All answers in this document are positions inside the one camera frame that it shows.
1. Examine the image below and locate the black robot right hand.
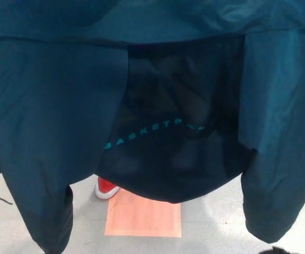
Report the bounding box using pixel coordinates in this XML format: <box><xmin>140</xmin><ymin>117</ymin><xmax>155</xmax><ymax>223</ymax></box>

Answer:
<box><xmin>271</xmin><ymin>246</ymin><xmax>292</xmax><ymax>254</ymax></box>

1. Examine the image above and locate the dark teal basketball coat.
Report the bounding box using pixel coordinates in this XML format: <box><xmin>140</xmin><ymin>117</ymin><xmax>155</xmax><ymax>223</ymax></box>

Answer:
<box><xmin>0</xmin><ymin>0</ymin><xmax>305</xmax><ymax>254</ymax></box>

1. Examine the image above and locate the orange floor sheet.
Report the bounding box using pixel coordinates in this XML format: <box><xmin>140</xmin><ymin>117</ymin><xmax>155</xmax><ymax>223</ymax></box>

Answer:
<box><xmin>104</xmin><ymin>194</ymin><xmax>182</xmax><ymax>236</ymax></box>

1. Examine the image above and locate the red and white sneaker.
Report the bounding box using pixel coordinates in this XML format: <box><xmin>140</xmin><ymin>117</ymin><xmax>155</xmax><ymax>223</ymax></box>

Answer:
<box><xmin>95</xmin><ymin>176</ymin><xmax>121</xmax><ymax>201</ymax></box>

